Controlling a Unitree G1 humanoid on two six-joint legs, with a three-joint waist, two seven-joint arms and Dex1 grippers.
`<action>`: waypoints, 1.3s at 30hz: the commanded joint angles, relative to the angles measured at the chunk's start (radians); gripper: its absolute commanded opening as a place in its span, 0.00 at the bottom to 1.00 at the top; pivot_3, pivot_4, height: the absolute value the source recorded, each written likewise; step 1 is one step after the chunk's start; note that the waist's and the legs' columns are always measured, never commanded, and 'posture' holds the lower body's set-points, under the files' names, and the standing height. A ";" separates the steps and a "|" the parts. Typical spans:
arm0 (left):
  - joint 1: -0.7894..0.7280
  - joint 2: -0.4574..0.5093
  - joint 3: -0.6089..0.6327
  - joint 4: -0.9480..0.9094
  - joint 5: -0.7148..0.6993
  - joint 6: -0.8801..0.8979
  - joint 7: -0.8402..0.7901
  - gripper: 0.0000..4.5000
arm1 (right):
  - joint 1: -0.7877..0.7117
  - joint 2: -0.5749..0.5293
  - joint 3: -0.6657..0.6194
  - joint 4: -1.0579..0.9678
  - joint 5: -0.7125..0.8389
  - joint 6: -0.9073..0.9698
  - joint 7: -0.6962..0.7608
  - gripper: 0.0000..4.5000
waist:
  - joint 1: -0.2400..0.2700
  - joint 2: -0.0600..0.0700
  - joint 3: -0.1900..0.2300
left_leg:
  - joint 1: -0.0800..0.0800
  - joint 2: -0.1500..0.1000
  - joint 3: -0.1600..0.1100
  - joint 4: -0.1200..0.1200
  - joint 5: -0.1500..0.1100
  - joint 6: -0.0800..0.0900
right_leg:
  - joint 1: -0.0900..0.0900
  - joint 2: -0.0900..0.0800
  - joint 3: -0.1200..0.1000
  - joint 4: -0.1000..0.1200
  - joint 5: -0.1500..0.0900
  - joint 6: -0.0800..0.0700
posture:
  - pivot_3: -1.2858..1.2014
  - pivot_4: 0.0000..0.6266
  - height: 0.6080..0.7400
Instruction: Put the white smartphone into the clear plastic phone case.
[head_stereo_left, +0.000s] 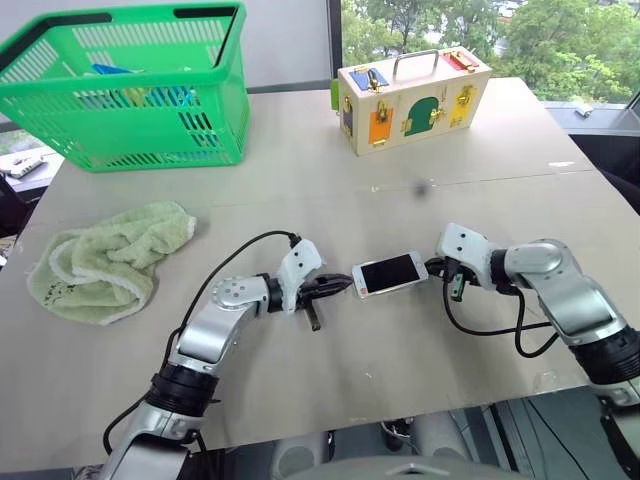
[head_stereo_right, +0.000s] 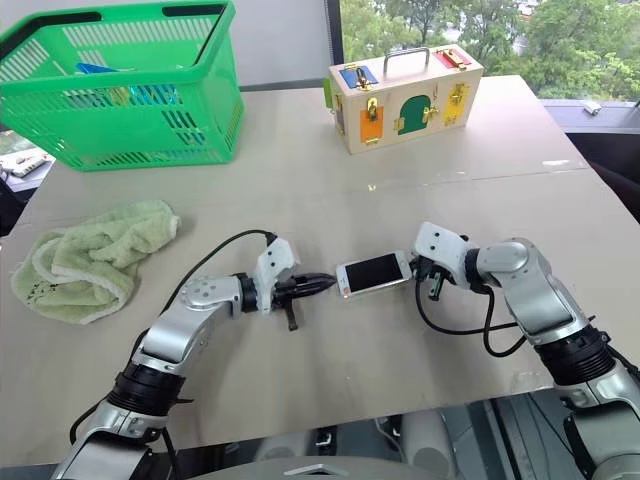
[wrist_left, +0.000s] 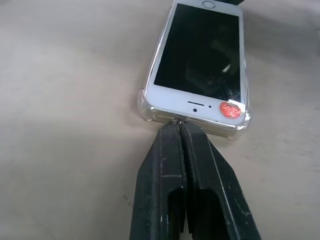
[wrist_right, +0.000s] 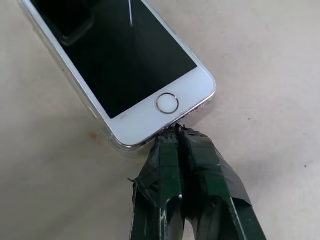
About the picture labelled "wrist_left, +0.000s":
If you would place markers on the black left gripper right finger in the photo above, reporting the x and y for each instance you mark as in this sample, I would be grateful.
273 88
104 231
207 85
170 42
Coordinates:
215 190

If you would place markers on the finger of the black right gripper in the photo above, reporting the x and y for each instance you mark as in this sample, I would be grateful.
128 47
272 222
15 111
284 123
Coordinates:
235 2

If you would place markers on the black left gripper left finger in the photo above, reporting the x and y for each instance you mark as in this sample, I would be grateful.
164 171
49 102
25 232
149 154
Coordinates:
160 190

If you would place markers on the white smartphone with red sticker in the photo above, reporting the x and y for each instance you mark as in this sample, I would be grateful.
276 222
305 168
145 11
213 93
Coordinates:
200 50

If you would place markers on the clear phone case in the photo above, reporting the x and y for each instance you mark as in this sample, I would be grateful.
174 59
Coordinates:
143 105

